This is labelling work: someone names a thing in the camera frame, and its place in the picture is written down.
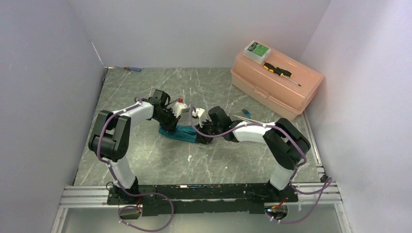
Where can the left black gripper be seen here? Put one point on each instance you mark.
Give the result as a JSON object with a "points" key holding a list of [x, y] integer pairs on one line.
{"points": [[170, 127]]}

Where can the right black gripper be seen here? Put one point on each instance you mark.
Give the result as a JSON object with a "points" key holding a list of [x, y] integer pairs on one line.
{"points": [[203, 140]]}

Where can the teal cloth napkin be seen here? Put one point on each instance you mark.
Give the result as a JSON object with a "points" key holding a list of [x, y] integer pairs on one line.
{"points": [[182, 133]]}

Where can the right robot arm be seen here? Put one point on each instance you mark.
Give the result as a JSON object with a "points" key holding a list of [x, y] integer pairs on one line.
{"points": [[286, 143]]}

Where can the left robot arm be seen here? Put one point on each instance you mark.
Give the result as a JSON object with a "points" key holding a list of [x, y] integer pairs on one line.
{"points": [[109, 139]]}

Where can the blue plastic utensil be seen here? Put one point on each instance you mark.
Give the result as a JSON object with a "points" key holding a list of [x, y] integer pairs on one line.
{"points": [[246, 112]]}

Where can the white plastic utensil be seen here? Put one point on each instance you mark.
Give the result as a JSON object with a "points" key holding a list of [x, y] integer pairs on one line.
{"points": [[248, 119]]}

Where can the blue red screwdriver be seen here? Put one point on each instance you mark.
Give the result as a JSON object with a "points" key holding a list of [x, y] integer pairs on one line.
{"points": [[134, 69]]}

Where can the pink plastic toolbox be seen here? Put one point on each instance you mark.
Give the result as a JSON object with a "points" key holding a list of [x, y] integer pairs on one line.
{"points": [[277, 93]]}

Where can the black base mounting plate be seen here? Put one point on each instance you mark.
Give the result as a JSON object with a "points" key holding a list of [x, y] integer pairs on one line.
{"points": [[253, 198]]}

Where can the green white small box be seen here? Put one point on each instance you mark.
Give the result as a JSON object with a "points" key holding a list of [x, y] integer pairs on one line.
{"points": [[257, 52]]}

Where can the yellow black screwdriver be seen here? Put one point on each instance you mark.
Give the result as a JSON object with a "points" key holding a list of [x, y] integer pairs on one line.
{"points": [[280, 72]]}

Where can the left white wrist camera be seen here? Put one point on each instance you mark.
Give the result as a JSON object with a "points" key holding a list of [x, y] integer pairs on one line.
{"points": [[178, 107]]}

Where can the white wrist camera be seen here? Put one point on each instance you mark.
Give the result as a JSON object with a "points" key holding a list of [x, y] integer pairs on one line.
{"points": [[200, 115], [178, 107]]}

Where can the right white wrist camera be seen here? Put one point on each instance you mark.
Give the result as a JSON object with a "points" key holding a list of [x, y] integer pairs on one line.
{"points": [[200, 115]]}

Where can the aluminium frame rail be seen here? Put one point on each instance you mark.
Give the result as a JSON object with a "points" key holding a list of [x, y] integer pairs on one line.
{"points": [[97, 196]]}

